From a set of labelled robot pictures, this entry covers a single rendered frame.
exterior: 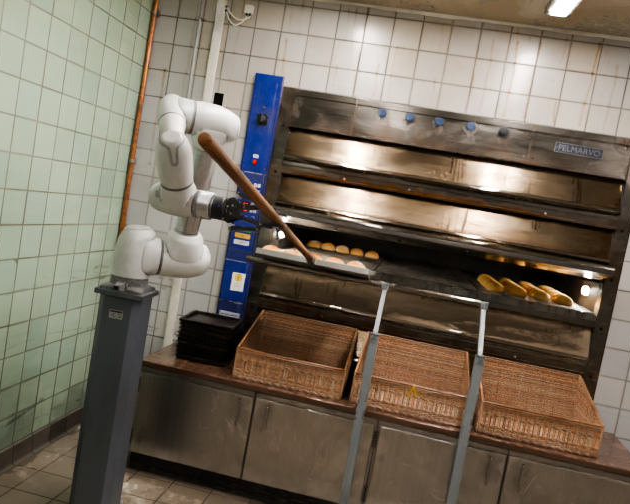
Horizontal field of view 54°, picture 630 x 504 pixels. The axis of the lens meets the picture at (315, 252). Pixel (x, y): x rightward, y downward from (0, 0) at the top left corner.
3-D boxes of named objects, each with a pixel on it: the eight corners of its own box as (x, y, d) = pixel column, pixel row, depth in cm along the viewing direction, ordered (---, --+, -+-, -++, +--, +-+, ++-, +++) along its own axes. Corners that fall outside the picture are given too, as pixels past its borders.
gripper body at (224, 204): (220, 196, 203) (247, 202, 201) (214, 222, 202) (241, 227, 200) (213, 191, 195) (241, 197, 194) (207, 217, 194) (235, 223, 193)
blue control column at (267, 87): (270, 366, 552) (313, 125, 535) (288, 370, 549) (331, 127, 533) (194, 442, 362) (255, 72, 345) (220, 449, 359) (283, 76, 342)
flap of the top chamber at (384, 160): (284, 159, 347) (292, 127, 352) (617, 216, 320) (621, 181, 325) (282, 155, 343) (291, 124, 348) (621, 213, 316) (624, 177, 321)
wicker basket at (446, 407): (357, 378, 345) (366, 329, 343) (459, 400, 336) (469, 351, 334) (347, 403, 298) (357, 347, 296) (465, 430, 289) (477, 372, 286)
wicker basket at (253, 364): (253, 355, 354) (261, 308, 352) (350, 376, 346) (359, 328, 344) (229, 377, 306) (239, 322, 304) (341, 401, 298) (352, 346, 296)
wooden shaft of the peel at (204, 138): (209, 146, 117) (212, 131, 117) (194, 144, 117) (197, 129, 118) (312, 261, 285) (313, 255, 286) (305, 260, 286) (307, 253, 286)
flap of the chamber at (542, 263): (268, 212, 335) (275, 220, 355) (614, 275, 309) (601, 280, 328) (269, 208, 336) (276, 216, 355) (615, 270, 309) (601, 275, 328)
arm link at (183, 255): (153, 264, 275) (201, 270, 284) (156, 282, 262) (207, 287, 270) (189, 94, 247) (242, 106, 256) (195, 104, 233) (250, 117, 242)
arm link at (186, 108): (161, 105, 228) (197, 113, 234) (159, 82, 241) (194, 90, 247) (153, 135, 236) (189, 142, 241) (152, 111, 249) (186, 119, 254)
